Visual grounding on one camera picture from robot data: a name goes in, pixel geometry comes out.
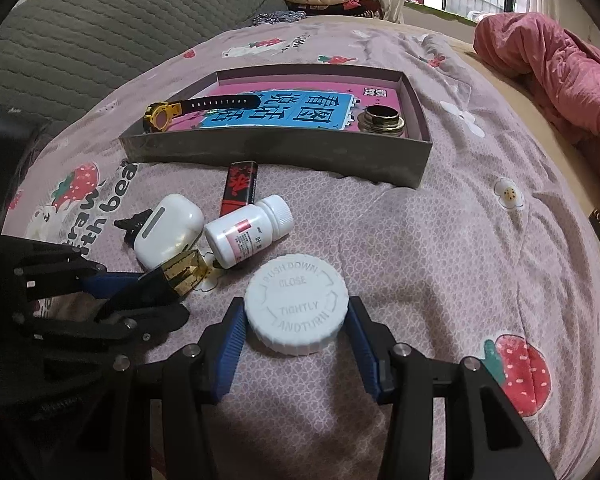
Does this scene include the black gold folding knife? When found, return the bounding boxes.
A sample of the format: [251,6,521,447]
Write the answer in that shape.
[143,249,210,298]

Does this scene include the black hair claw clip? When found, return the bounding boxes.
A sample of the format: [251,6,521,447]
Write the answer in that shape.
[114,209,152,247]

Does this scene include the small white pill bottle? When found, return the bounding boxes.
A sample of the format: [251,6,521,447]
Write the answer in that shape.
[204,195,294,270]

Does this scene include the white child-proof bottle cap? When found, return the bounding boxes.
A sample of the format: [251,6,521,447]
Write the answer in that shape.
[244,254,349,356]

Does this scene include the yellow black wrist watch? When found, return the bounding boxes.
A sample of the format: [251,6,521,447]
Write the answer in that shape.
[143,93,261,133]

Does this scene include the brass metal ring fitting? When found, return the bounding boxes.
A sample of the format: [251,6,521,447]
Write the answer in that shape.
[358,104,405,136]

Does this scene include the white earbuds charging case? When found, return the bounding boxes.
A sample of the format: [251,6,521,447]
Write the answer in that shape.
[133,194,204,271]

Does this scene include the red black lighter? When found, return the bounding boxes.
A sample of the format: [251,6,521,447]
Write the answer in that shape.
[220,160,258,217]

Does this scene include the pink strawberry print bedsheet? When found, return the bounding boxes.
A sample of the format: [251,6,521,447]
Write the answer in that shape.
[4,20,600,479]

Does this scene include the grey quilted headboard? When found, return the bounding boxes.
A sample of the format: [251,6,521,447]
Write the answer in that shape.
[0,0,285,132]

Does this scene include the pink Chinese picture book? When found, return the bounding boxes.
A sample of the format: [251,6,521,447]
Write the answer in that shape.
[170,80,401,131]

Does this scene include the beige mattress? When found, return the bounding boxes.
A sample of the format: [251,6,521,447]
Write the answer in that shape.
[304,13,600,281]

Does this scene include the grey cardboard box tray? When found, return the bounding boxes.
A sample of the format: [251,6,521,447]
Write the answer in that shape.
[119,64,432,188]

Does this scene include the dark floral cloth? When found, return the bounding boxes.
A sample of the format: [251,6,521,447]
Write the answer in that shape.
[251,10,306,26]

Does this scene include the pink crumpled quilt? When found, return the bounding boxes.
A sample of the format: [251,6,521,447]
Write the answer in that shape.
[474,12,600,179]

